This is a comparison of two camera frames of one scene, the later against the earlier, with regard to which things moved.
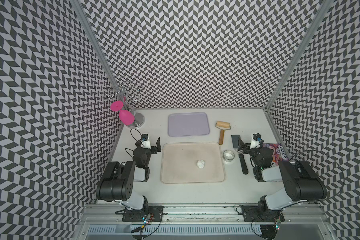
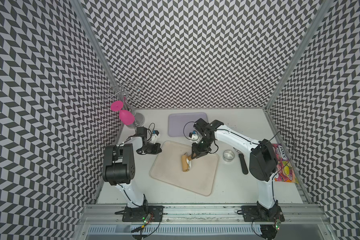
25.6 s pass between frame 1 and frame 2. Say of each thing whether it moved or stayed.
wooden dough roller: moved
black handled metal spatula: stayed
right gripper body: moved
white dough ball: moved
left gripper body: stayed
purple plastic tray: stayed
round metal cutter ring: stayed
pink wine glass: stayed
